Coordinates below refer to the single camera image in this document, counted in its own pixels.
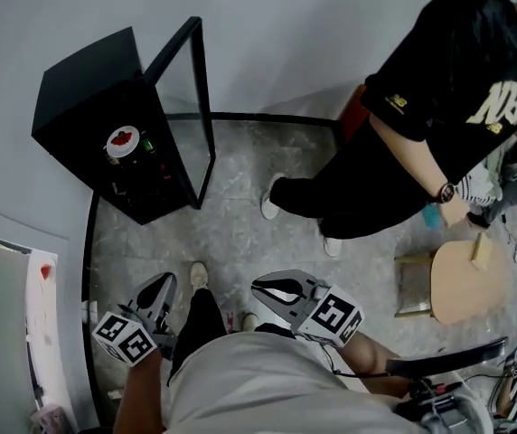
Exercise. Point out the black curved chair back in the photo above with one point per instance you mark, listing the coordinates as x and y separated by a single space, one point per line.
448 360

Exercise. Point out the white paper sheet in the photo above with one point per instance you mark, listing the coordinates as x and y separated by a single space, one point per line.
44 333

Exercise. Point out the orange-brown chair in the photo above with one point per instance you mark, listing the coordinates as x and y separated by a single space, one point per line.
353 116

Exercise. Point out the round light wooden table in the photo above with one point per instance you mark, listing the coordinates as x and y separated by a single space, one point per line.
462 292

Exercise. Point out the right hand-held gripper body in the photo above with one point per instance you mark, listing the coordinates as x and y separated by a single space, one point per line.
331 317

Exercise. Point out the person's right forearm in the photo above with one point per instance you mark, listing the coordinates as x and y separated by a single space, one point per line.
367 360

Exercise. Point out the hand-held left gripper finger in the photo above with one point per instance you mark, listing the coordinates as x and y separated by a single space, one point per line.
149 284
168 297

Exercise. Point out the green bottle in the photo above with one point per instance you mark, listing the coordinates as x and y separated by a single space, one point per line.
147 145

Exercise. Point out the small red packet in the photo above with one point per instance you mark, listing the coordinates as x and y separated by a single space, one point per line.
229 322

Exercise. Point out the person's left shoe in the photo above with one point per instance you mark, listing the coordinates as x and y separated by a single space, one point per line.
199 275

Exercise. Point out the person's left forearm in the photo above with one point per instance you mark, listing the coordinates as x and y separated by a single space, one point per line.
138 396

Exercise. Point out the wooden stool with grey seat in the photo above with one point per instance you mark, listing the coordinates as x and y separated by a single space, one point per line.
414 287

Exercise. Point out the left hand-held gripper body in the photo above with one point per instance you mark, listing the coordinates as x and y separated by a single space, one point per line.
125 339

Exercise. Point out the person's light grey shirt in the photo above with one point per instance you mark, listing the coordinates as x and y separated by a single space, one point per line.
258 387

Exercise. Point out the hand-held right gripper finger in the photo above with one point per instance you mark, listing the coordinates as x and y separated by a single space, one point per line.
281 308
285 275

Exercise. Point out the white plate of strawberries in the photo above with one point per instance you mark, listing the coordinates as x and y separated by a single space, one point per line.
123 140

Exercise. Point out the person's black trousers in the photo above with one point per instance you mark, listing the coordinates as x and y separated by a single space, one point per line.
200 323

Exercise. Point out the person's right shoe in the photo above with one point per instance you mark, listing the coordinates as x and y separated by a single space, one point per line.
249 321

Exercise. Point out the striped cloth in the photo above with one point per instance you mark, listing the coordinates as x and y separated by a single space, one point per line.
477 185

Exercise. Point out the teal small box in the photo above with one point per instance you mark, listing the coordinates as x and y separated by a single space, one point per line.
431 219

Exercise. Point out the black glass-door fridge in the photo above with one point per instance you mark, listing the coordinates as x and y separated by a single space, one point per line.
82 97

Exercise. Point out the white wall socket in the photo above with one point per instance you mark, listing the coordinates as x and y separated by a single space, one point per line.
90 311

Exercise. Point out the small wooden block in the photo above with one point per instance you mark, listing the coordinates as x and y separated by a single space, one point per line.
482 251

